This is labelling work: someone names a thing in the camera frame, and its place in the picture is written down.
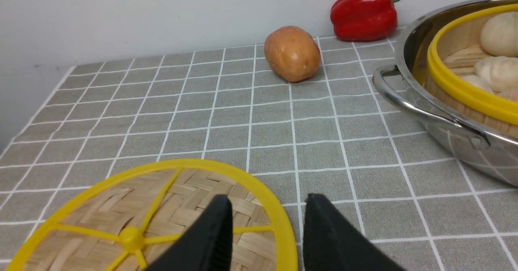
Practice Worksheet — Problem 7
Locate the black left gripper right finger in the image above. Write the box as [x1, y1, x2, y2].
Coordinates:
[303, 194, 404, 271]

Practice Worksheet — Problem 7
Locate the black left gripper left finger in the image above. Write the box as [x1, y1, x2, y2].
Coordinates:
[146, 194, 233, 271]

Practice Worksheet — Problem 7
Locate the woven bamboo steamer lid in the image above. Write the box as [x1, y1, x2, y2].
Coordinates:
[7, 159, 299, 271]

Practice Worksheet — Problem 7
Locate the bamboo steamer basket yellow rim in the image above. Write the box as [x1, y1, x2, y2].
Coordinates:
[424, 3, 518, 138]

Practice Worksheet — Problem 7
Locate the stainless steel pot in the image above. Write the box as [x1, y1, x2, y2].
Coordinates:
[372, 0, 518, 186]

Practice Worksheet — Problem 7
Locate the grey checkered tablecloth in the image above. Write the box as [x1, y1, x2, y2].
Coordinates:
[1, 36, 517, 271]

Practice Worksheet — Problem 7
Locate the brown potato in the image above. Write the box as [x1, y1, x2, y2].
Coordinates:
[264, 25, 321, 83]

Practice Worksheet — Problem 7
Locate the white dumpling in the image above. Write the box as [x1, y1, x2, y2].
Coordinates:
[460, 74, 494, 94]

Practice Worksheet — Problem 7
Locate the red bell pepper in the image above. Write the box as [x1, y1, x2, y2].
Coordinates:
[330, 0, 401, 42]

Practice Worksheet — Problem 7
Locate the white steamed bun front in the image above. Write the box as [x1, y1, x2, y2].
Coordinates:
[474, 57, 518, 92]

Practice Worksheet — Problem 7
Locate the white steamed bun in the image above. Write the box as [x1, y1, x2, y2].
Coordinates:
[474, 57, 518, 92]
[480, 12, 518, 57]

